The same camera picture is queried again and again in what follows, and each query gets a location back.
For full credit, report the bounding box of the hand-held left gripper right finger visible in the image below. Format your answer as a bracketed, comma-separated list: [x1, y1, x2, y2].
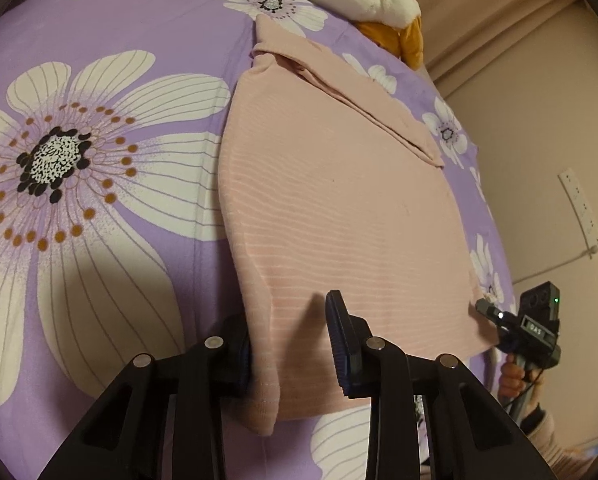
[325, 289, 554, 480]

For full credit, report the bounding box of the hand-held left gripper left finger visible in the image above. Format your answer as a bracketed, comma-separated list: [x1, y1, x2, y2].
[38, 314, 254, 480]

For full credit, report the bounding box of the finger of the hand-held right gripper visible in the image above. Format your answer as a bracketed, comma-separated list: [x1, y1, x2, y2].
[475, 298, 504, 322]

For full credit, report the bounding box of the pink striped garment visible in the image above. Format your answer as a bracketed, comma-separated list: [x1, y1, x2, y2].
[218, 12, 502, 437]

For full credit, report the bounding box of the person's right forearm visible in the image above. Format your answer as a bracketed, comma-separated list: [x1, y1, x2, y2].
[521, 406, 598, 480]

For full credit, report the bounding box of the person's right hand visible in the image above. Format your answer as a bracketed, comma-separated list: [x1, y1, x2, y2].
[499, 360, 548, 408]

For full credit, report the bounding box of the beige curtain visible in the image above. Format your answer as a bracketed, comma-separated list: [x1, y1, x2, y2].
[394, 0, 582, 98]

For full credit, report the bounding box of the purple floral bed sheet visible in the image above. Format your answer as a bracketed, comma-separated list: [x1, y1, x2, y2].
[0, 0, 517, 480]

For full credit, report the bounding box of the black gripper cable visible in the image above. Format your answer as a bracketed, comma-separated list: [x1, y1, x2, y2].
[521, 366, 547, 401]

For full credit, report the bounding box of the white power cable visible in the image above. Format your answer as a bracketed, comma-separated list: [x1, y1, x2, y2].
[514, 247, 598, 286]

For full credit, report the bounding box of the white wall power strip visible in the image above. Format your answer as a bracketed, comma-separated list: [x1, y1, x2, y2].
[559, 168, 598, 260]

